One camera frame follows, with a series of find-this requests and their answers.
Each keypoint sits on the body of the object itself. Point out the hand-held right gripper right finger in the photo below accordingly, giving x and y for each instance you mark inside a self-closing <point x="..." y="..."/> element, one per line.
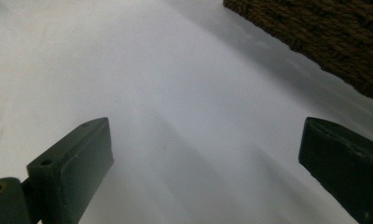
<point x="346" y="168"/>

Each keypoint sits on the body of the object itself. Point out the brown woven basket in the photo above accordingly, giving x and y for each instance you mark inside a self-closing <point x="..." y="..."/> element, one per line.
<point x="330" y="31"/>

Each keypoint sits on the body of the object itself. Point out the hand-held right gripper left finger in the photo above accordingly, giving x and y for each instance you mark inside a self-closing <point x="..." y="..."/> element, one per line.
<point x="72" y="168"/>

